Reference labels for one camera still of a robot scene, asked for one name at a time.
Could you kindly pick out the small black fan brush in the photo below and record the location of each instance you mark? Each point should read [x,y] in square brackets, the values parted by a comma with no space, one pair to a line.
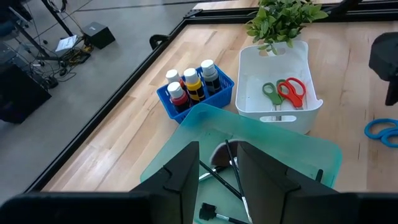
[206,212]

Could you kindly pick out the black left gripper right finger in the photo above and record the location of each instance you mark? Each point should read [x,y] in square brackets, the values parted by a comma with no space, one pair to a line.
[280,199]

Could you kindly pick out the large black floor equipment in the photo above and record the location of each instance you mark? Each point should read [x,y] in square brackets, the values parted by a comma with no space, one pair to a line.
[18,93]

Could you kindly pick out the yellow paint bottle white cap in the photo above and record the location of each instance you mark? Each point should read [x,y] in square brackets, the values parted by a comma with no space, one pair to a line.
[194,88]

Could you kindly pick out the black aluminium table frame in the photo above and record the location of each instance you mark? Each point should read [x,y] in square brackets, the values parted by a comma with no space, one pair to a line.
[109,105]

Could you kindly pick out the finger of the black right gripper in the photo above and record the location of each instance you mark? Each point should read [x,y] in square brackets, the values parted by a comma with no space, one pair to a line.
[392,93]

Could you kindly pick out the green plant white pot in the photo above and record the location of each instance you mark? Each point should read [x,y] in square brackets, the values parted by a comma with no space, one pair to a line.
[280,18]

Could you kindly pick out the red paint bottle white cap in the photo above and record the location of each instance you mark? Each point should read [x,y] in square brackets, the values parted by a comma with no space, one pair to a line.
[172,75]
[177,91]

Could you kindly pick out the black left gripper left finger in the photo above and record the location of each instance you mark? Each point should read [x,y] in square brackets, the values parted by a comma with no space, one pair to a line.
[161,202]

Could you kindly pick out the white plastic bin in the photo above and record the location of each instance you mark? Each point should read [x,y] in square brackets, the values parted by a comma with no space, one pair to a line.
[258,71]

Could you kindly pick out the blue plastic basket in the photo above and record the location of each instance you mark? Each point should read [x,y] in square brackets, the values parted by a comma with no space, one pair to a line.
[217,98]

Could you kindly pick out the black floor box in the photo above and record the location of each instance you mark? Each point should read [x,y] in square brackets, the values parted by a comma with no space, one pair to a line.
[99,35]

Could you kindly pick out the white floor paper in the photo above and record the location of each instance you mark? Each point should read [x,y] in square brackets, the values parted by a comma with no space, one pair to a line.
[66,43]

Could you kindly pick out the thin black brush silver ferrule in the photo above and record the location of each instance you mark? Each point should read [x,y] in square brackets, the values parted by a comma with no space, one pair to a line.
[236,174]

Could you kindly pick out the green translucent plastic bin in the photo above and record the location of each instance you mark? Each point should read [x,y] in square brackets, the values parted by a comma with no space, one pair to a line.
[280,140]

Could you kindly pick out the black paint bottle white cap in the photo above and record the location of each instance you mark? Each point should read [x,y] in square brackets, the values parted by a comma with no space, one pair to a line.
[211,79]

